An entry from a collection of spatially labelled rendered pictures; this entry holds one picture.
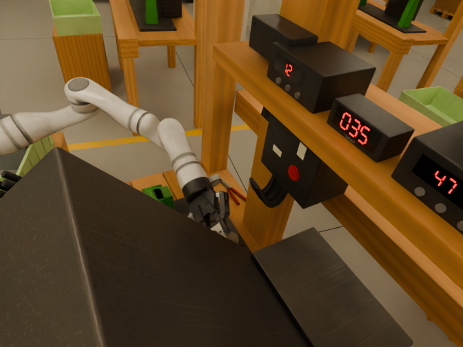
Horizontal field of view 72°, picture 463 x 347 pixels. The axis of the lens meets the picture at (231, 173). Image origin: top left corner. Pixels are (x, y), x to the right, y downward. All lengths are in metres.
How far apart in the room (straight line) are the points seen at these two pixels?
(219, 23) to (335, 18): 0.46
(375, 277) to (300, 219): 0.63
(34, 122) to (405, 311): 2.18
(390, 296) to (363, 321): 1.67
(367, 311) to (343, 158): 0.34
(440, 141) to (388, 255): 0.41
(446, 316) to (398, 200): 0.40
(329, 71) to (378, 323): 0.48
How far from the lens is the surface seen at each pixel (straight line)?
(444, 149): 0.49
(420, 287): 0.84
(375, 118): 0.56
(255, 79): 0.70
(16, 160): 1.64
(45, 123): 1.05
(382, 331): 0.73
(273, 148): 0.71
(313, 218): 2.55
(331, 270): 0.76
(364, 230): 0.87
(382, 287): 2.40
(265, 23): 0.75
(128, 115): 0.95
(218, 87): 1.19
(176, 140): 0.85
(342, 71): 0.62
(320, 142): 0.57
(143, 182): 1.39
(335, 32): 0.75
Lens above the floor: 1.84
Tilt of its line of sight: 42 degrees down
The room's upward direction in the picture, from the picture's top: 7 degrees clockwise
